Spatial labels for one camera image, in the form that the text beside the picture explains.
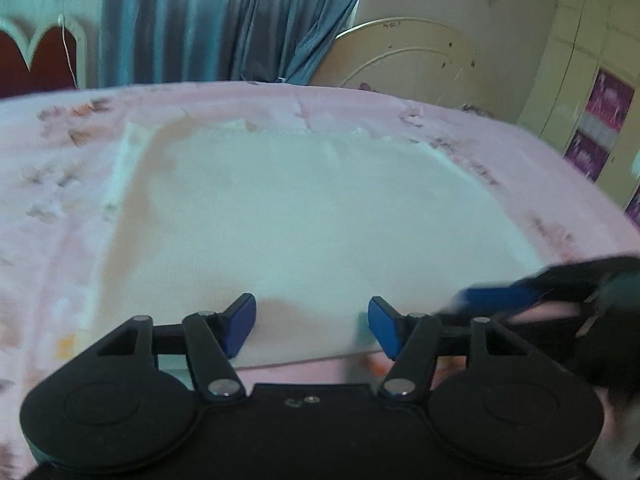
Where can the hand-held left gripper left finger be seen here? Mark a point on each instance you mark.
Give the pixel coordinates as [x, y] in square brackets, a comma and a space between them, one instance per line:
[241, 322]

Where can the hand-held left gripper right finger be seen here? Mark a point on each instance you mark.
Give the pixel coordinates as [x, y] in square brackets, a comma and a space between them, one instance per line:
[382, 325]

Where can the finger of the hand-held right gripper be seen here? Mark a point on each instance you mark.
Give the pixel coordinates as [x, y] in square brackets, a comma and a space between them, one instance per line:
[505, 295]

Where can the white knit sweater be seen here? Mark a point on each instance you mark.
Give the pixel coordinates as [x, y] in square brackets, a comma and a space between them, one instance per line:
[300, 230]

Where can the pink floral bedsheet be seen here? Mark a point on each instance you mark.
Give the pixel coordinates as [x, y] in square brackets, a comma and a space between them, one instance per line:
[45, 220]

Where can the cream round headboard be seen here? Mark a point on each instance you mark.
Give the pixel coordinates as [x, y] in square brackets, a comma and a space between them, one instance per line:
[415, 65]

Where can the blue curtain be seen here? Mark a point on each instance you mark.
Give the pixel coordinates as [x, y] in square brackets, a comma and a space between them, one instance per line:
[225, 20]

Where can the red headboard with white trim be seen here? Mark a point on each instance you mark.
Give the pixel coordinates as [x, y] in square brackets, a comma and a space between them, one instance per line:
[35, 60]

